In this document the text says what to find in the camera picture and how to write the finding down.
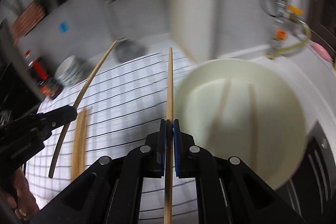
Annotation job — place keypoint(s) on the blue wall sticker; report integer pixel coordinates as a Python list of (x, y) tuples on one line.
[(63, 27)]

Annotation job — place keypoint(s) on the cream cutting board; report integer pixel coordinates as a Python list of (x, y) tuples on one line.
[(194, 3)]

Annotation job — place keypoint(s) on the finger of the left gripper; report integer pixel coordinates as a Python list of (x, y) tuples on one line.
[(56, 118)]

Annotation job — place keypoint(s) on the pink object on counter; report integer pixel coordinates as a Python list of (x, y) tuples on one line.
[(321, 51)]

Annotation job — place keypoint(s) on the dark soy sauce bottle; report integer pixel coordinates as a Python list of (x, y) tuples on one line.
[(46, 82)]

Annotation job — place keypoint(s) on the gas valve with hose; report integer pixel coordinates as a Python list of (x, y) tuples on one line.
[(284, 15)]

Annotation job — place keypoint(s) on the white black checkered cloth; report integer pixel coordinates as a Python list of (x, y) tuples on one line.
[(124, 103)]

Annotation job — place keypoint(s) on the top patterned ceramic bowl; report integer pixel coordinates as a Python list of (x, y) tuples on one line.
[(70, 71)]

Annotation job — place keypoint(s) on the cream round container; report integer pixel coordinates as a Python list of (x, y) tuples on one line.
[(239, 108)]

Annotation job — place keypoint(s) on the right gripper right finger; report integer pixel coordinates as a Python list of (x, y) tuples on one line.
[(191, 161)]

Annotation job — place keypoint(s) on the wooden chopstick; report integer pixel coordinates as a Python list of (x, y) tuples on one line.
[(75, 105), (76, 145), (83, 141), (169, 143)]

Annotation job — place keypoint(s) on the black stove top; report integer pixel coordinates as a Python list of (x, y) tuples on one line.
[(310, 192)]

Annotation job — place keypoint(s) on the left hand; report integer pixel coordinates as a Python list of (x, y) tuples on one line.
[(25, 206)]

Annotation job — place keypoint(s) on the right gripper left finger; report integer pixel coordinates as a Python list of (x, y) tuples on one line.
[(148, 160)]

